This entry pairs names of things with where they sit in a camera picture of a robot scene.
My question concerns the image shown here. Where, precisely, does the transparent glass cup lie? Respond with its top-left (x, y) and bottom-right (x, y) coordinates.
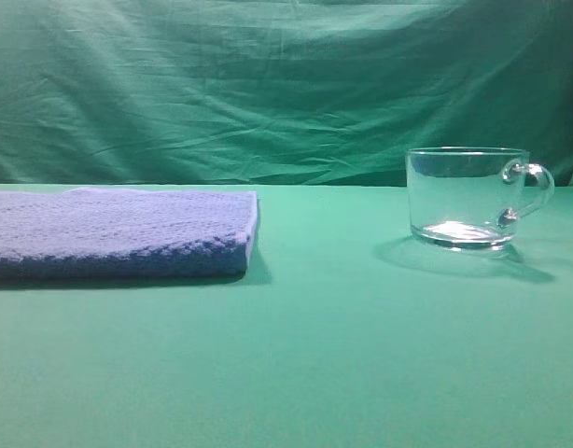
top-left (405, 147), bottom-right (555, 251)

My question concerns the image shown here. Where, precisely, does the folded blue towel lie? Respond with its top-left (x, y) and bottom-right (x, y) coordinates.
top-left (0, 187), bottom-right (259, 279)

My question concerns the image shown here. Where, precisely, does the green backdrop cloth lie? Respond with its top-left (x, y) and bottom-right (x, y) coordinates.
top-left (0, 1), bottom-right (573, 186)

